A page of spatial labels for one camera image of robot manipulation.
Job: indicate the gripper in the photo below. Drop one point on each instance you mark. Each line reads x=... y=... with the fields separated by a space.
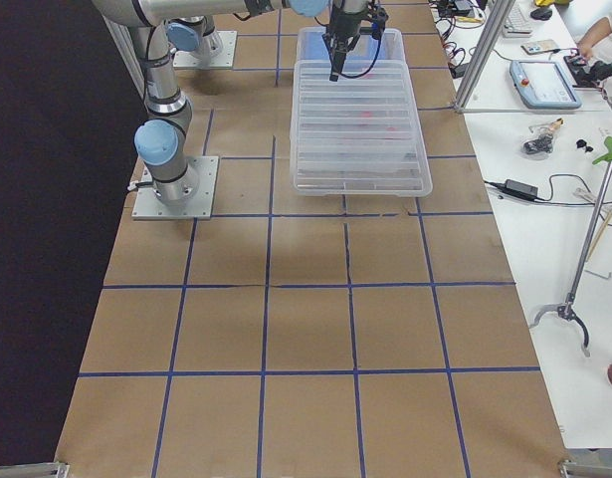
x=341 y=27

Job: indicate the clear ribbed box lid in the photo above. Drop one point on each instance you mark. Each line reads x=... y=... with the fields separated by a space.
x=357 y=136

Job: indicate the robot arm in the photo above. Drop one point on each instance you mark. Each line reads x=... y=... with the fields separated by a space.
x=160 y=141

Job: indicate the white keyboard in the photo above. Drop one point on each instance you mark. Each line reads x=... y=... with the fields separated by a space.
x=517 y=24

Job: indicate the teach pendant tablet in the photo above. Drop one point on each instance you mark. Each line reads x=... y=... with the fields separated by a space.
x=542 y=85

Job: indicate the black power adapter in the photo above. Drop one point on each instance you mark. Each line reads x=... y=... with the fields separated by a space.
x=521 y=190

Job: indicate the person at desk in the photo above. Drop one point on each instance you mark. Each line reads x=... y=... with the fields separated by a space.
x=596 y=45

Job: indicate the silver reacher grabber tool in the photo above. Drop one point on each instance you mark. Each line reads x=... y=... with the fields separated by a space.
x=565 y=310

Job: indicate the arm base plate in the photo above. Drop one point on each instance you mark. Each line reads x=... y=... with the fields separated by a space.
x=216 y=52
x=191 y=196

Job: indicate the aluminium frame post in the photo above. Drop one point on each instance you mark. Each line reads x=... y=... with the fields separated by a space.
x=486 y=43

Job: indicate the aluminium rail corner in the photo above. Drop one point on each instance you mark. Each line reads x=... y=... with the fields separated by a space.
x=36 y=470
x=570 y=469

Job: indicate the aluminium rail left corner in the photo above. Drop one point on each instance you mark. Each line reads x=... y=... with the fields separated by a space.
x=36 y=470

